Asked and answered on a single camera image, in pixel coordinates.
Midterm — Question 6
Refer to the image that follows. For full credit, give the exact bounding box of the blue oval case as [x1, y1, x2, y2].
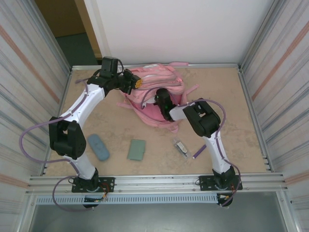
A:
[87, 134, 111, 161]

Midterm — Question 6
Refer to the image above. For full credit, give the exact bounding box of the pink backpack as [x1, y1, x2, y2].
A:
[116, 61, 200, 133]

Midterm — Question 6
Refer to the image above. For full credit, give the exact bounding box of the white door frame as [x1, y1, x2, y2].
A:
[83, 0, 113, 65]

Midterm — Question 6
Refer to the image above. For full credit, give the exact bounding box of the grey metal panel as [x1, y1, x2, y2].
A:
[28, 192, 293, 232]

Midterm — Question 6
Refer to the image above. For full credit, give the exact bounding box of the purple marker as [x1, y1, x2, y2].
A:
[192, 145, 207, 160]

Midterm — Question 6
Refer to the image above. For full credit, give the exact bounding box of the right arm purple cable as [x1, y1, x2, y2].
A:
[141, 87, 243, 208]

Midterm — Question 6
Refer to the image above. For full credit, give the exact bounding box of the clear plastic pen case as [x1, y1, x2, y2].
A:
[173, 138, 193, 159]

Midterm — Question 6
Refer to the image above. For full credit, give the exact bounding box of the aluminium corner post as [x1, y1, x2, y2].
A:
[240, 0, 277, 72]
[23, 0, 73, 73]

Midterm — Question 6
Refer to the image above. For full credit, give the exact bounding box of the green wallet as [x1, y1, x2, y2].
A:
[127, 139, 147, 161]

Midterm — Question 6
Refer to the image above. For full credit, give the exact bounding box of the grey slotted cable duct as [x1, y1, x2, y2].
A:
[35, 194, 219, 205]

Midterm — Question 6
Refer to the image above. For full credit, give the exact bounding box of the wide aluminium mounting rail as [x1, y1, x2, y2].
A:
[28, 172, 288, 194]

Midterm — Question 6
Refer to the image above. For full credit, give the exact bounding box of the narrow aluminium table rail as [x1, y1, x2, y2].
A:
[70, 63, 243, 71]

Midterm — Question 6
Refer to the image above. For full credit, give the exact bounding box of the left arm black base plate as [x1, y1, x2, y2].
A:
[71, 177, 115, 193]

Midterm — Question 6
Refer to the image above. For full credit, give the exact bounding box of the aluminium side rail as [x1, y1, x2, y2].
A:
[43, 69, 73, 176]
[238, 67, 275, 173]

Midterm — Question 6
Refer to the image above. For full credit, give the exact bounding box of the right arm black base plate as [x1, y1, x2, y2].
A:
[198, 175, 243, 191]

